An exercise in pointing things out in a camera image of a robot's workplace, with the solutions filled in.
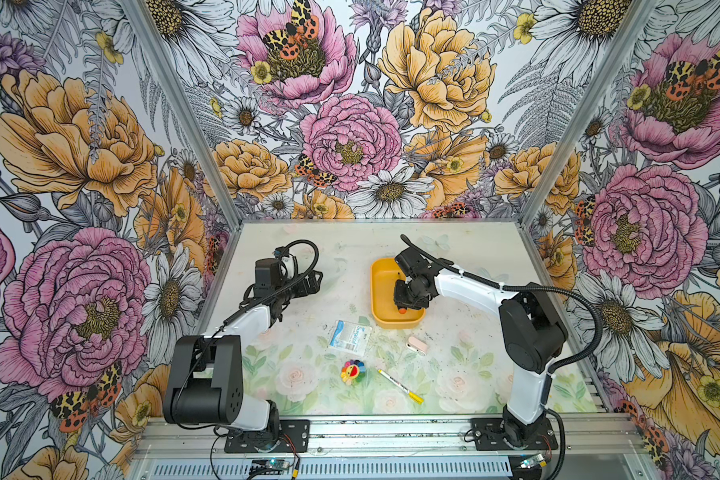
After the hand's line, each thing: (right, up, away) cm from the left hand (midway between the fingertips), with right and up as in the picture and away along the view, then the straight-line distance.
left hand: (310, 284), depth 92 cm
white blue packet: (+12, -16, -1) cm, 20 cm away
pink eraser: (+32, -17, -6) cm, 36 cm away
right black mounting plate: (+48, -34, -18) cm, 62 cm away
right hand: (+27, -8, -1) cm, 28 cm away
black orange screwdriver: (+28, -7, -3) cm, 29 cm away
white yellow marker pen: (+26, -26, -11) cm, 39 cm away
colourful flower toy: (+14, -23, -9) cm, 28 cm away
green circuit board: (-4, -40, -21) cm, 45 cm away
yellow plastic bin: (+23, +2, +9) cm, 25 cm away
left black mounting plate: (-2, -34, -19) cm, 39 cm away
